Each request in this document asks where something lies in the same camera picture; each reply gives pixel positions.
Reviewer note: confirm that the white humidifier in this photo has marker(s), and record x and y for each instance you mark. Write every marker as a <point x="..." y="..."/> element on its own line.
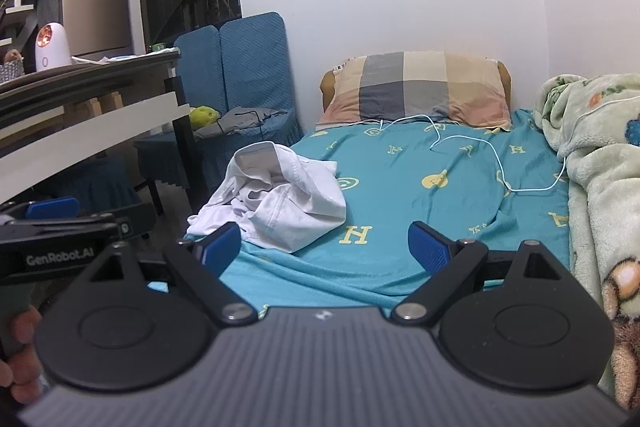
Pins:
<point x="50" y="47"/>

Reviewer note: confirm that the green plush toy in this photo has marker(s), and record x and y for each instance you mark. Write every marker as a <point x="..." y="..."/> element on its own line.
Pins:
<point x="204" y="117"/>

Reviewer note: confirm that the brown pillow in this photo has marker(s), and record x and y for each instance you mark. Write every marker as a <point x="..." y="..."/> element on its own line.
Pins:
<point x="327" y="89"/>

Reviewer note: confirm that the green fleece blanket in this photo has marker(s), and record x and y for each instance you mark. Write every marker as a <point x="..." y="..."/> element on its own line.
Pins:
<point x="600" y="157"/>

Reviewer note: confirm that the grey cloth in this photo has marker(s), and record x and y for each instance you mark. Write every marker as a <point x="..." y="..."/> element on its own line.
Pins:
<point x="240" y="119"/>

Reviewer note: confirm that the teal printed bed sheet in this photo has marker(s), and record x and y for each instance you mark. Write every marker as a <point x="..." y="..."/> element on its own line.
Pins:
<point x="425" y="152"/>

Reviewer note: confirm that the silver refrigerator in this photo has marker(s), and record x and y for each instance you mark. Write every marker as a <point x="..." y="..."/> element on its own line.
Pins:
<point x="95" y="7"/>

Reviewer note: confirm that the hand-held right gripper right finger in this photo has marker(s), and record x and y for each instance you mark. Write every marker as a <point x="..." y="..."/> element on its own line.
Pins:
<point x="429" y="251"/>

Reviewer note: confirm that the small woven basket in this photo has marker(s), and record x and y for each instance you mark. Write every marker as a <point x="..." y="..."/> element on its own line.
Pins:
<point x="11" y="69"/>

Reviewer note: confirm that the person's left hand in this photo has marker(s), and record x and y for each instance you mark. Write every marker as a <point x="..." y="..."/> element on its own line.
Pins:
<point x="24" y="332"/>

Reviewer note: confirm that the wooden desk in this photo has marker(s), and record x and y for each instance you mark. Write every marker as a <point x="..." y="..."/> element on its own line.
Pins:
<point x="75" y="117"/>

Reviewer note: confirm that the blue covered chair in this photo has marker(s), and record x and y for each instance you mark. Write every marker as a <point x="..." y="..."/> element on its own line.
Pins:
<point x="197" y="67"/>
<point x="255" y="57"/>
<point x="95" y="182"/>

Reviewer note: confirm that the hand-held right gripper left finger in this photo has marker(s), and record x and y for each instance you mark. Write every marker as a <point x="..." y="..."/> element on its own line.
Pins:
<point x="220" y="249"/>

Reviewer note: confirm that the checkered pillow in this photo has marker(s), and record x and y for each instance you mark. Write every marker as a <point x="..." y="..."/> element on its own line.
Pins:
<point x="415" y="87"/>

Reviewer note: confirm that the white pants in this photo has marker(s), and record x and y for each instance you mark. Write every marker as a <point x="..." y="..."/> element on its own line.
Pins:
<point x="300" y="199"/>

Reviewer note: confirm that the white paper sheets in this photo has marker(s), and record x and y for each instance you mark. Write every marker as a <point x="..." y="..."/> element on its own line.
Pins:
<point x="120" y="57"/>

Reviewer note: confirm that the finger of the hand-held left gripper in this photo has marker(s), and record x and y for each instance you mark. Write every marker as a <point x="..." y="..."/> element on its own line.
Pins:
<point x="137" y="219"/>
<point x="52" y="209"/>

